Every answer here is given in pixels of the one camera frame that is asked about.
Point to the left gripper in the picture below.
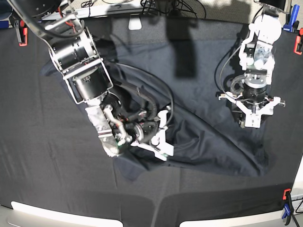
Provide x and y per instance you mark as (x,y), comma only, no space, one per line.
(250,103)

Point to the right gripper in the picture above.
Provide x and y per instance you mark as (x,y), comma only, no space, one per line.
(151,136)

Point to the dark grey t-shirt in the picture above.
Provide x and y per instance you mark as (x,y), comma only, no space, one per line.
(203,132)

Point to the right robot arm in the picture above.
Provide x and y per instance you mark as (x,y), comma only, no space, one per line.
(124,115)

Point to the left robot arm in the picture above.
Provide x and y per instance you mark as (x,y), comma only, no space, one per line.
(256,51)

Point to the red clamp far right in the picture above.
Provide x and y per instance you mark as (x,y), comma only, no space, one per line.
(298,46)

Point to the black table cloth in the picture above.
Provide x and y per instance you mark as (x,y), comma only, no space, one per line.
(163,197)

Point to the red blue clamp near right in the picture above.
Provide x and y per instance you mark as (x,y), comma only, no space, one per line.
(288,208)

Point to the blue clamp far right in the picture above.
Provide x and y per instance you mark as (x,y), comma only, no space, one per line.
(292,23)

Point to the red black clamp far left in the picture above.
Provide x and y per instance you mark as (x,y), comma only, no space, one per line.
(22,32)

